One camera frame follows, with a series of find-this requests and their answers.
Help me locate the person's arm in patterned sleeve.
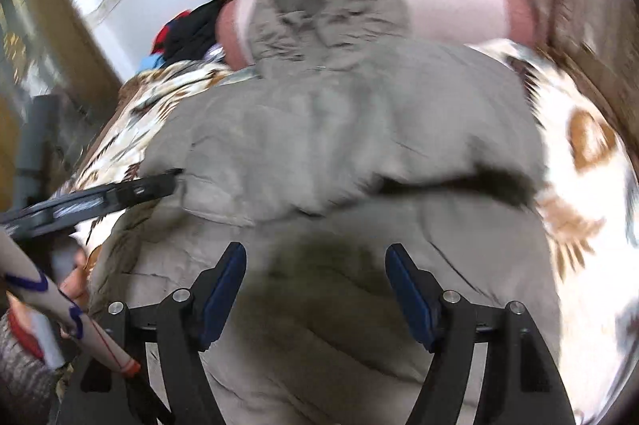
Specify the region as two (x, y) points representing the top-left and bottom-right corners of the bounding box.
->
(0, 228), (142, 376)

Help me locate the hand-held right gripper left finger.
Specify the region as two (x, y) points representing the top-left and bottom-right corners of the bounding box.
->
(52, 241), (248, 425)

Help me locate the red cloth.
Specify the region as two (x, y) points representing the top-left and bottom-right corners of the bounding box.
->
(152, 10), (193, 54)

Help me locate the person's left hand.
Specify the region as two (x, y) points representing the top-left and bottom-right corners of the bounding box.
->
(57, 250), (93, 341)

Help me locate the glass panel door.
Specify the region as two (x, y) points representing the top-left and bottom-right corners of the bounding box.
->
(0, 0), (91, 106)

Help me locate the black cloth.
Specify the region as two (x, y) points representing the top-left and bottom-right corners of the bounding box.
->
(162, 0), (225, 61)

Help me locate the leaf print blanket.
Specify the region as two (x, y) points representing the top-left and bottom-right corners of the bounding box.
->
(50, 38), (639, 425)

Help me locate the blue cloth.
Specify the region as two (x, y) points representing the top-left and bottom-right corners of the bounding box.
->
(139, 53), (168, 73)

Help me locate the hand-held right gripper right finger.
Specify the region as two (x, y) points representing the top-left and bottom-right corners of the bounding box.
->
(384, 242), (577, 425)

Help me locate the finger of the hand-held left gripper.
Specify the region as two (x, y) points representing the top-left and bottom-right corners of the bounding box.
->
(0, 168), (185, 242)

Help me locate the grey plastic tube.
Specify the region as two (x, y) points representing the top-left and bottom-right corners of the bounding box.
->
(14, 94), (58, 191)

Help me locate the striped floral sofa backrest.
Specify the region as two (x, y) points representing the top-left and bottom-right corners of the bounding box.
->
(546, 0), (639, 136)

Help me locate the grey quilted blanket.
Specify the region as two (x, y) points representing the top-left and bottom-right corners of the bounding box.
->
(87, 0), (567, 425)

